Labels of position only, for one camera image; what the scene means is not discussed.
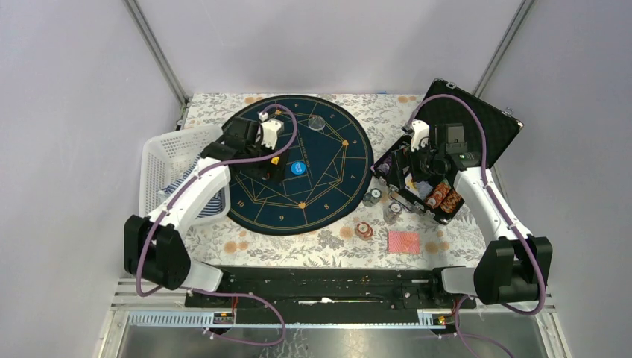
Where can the red chip row in case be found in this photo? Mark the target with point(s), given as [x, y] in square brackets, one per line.
[444, 198]

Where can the red five chip stack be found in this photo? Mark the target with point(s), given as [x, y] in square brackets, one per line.
[364, 231]

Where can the red card deck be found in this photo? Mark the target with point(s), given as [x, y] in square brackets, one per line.
[400, 242]

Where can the floral tablecloth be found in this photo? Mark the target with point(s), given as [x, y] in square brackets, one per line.
[459, 243]

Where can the clear plastic disc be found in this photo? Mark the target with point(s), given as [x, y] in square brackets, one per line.
[316, 123]

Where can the white plastic basket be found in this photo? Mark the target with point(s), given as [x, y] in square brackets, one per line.
[165, 159]

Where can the striped blue white cloth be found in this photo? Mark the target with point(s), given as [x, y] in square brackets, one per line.
[212, 208]

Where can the round dark blue poker mat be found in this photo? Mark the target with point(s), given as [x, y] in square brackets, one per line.
[320, 179]

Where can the purple chip row in case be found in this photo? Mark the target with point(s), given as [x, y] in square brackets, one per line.
[385, 166]

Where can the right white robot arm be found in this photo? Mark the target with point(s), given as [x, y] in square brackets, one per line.
[512, 268]

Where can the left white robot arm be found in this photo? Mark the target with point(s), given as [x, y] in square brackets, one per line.
[153, 245]

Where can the blue dealer button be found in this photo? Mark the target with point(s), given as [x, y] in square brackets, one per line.
[298, 168]

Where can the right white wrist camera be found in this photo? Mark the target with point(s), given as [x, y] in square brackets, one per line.
[420, 135]

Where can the black chip carrying case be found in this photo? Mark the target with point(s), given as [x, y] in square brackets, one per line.
[488, 130]

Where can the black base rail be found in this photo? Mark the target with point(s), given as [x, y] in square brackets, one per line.
[322, 296]

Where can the blue ten chip stack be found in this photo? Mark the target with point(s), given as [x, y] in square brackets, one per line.
[392, 212]

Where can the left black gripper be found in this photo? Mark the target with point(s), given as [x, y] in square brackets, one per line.
[273, 173]

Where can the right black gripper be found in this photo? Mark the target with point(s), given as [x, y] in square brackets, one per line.
[414, 154]

